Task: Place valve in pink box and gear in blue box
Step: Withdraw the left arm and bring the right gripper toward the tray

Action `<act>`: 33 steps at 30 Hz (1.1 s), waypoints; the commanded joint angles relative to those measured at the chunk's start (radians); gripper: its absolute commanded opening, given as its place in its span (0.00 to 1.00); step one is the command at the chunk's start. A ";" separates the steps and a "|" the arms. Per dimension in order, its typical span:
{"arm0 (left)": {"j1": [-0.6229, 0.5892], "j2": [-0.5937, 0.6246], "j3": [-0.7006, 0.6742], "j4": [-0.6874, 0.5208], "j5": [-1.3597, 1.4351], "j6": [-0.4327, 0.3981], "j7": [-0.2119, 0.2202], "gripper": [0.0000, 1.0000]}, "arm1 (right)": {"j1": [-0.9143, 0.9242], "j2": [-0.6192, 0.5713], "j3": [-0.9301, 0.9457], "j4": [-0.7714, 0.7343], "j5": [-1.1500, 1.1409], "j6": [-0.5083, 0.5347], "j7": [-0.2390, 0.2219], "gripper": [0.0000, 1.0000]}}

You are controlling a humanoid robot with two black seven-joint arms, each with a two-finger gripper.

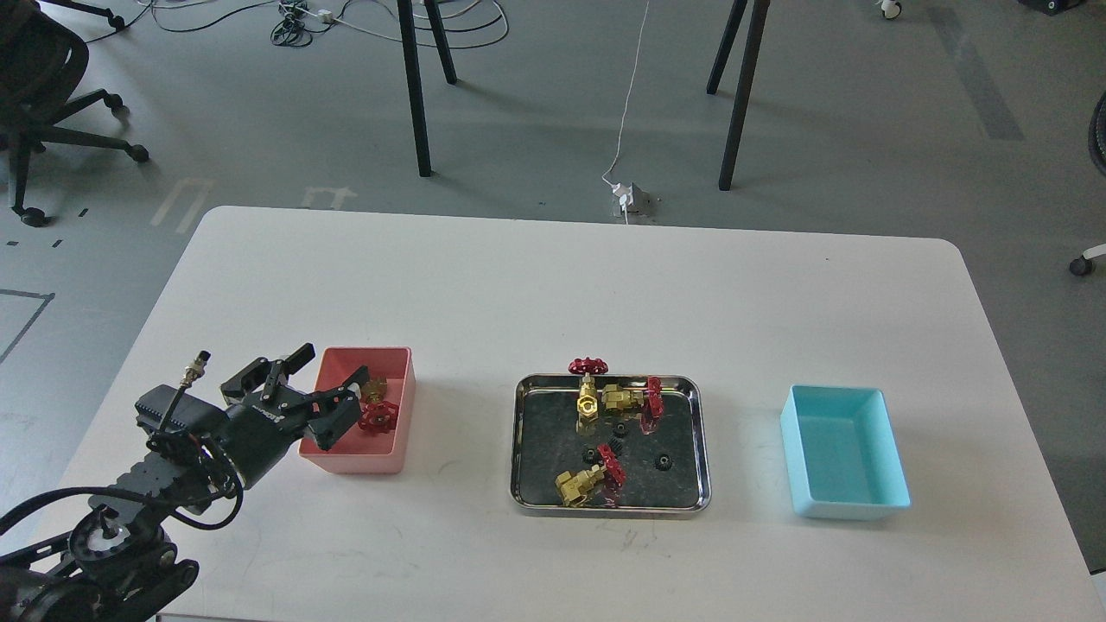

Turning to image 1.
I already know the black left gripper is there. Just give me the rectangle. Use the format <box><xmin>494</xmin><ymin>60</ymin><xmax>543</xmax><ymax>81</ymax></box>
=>
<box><xmin>216</xmin><ymin>343</ymin><xmax>362</xmax><ymax>489</ymax></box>

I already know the brass valve red handwheel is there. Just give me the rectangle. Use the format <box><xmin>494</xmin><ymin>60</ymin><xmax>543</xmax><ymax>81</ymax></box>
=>
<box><xmin>566</xmin><ymin>357</ymin><xmax>609</xmax><ymax>428</ymax></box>
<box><xmin>601</xmin><ymin>377</ymin><xmax>664</xmax><ymax>419</ymax></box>
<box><xmin>357</xmin><ymin>379</ymin><xmax>400</xmax><ymax>435</ymax></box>
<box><xmin>554</xmin><ymin>442</ymin><xmax>626</xmax><ymax>507</ymax></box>

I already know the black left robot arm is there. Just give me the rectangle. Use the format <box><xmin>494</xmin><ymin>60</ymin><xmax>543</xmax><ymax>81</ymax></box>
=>
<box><xmin>3</xmin><ymin>343</ymin><xmax>371</xmax><ymax>621</ymax></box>

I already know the pink plastic box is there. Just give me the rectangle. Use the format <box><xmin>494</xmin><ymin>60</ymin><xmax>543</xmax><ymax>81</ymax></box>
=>
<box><xmin>299</xmin><ymin>348</ymin><xmax>416</xmax><ymax>475</ymax></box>

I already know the brass valve red handwheel upright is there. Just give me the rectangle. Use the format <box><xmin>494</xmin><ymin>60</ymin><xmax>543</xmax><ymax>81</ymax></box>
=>
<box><xmin>566</xmin><ymin>357</ymin><xmax>609</xmax><ymax>428</ymax></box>

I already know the brass valve red handwheel front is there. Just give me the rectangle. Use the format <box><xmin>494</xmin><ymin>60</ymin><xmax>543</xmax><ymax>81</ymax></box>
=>
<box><xmin>554</xmin><ymin>442</ymin><xmax>626</xmax><ymax>507</ymax></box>

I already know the light blue plastic box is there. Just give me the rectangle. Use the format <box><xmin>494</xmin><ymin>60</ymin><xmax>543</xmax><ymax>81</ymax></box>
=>
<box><xmin>779</xmin><ymin>384</ymin><xmax>912</xmax><ymax>521</ymax></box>

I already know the shiny metal tray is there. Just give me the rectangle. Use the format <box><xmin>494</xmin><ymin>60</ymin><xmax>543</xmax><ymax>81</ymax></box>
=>
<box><xmin>510</xmin><ymin>373</ymin><xmax>711</xmax><ymax>518</ymax></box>

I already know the white floor power adapter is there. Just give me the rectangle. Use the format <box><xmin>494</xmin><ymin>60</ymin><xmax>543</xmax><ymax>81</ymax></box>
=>
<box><xmin>611</xmin><ymin>182</ymin><xmax>653</xmax><ymax>222</ymax></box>

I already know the black stand leg left rear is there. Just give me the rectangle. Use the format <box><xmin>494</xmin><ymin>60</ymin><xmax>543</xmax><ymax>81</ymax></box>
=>
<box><xmin>422</xmin><ymin>0</ymin><xmax>458</xmax><ymax>86</ymax></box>

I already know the black stand leg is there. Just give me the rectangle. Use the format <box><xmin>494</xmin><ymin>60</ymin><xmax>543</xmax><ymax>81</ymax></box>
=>
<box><xmin>396</xmin><ymin>0</ymin><xmax>432</xmax><ymax>178</ymax></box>
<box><xmin>705</xmin><ymin>0</ymin><xmax>748</xmax><ymax>95</ymax></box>
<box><xmin>422</xmin><ymin>0</ymin><xmax>458</xmax><ymax>86</ymax></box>
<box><xmin>718</xmin><ymin>1</ymin><xmax>771</xmax><ymax>191</ymax></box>

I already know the black office chair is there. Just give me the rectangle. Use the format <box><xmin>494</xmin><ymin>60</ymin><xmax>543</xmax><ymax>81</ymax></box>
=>
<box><xmin>1</xmin><ymin>1</ymin><xmax>149</xmax><ymax>227</ymax></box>

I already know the black stand leg right rear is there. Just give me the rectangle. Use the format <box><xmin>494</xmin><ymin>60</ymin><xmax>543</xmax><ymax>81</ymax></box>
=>
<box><xmin>705</xmin><ymin>0</ymin><xmax>748</xmax><ymax>95</ymax></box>

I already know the white caster top right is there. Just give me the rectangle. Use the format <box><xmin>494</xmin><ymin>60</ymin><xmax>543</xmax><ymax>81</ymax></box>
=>
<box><xmin>877</xmin><ymin>0</ymin><xmax>902</xmax><ymax>21</ymax></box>

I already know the white chair caster right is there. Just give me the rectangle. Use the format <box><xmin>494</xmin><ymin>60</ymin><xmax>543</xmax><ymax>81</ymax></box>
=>
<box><xmin>1068</xmin><ymin>243</ymin><xmax>1106</xmax><ymax>278</ymax></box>

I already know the floor cable bundle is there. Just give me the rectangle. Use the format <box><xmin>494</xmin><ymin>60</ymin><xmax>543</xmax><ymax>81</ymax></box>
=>
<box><xmin>131</xmin><ymin>0</ymin><xmax>510</xmax><ymax>49</ymax></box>

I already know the white floor cable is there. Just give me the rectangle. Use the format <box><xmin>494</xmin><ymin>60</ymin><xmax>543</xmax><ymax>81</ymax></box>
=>
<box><xmin>602</xmin><ymin>0</ymin><xmax>651</xmax><ymax>187</ymax></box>

